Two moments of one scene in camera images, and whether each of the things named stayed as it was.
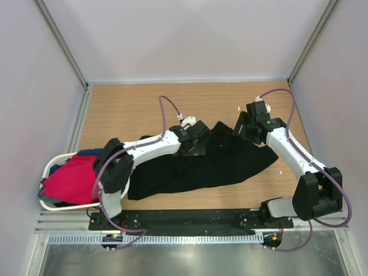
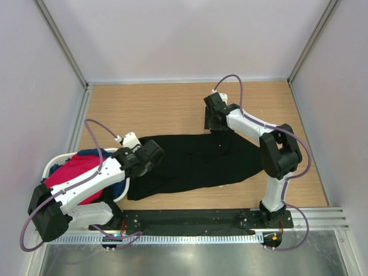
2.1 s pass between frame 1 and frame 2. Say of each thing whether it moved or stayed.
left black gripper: moved
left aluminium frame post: stayed
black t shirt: stayed
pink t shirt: stayed
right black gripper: moved
